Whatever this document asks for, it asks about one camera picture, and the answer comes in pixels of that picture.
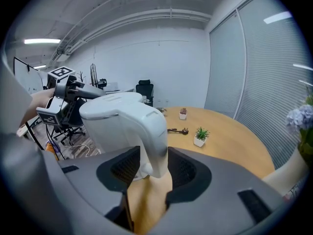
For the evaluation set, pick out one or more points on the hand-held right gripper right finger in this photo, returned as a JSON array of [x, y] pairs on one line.
[[215, 199]]

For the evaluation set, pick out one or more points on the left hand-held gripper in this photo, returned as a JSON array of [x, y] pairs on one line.
[[61, 99]]

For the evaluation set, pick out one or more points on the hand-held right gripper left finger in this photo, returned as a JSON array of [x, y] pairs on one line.
[[97, 180]]

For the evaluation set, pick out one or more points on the white electric kettle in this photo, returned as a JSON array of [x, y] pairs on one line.
[[122, 121]]

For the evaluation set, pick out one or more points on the person's left forearm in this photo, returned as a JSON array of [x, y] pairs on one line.
[[36, 101]]

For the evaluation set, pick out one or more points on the white desk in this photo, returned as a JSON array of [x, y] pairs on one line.
[[119, 90]]

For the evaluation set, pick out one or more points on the black mesh office chair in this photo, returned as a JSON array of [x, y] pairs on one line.
[[73, 119]]

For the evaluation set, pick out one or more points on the black office chair with headrest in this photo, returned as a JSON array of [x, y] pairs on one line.
[[144, 89]]

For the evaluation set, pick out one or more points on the orange cloth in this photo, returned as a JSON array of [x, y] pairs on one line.
[[50, 148]]

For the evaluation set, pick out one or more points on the small potted green plant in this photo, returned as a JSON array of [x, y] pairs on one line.
[[201, 137]]

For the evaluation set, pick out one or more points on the whiteboard on black stand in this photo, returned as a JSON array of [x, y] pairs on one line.
[[27, 77]]

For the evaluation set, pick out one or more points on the fluorescent ceiling light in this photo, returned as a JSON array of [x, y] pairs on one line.
[[41, 41]]

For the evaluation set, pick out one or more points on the small potted red plant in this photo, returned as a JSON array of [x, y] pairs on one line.
[[183, 114]]

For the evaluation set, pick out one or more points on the blue and yellow flower bouquet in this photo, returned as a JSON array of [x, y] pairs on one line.
[[299, 117]]

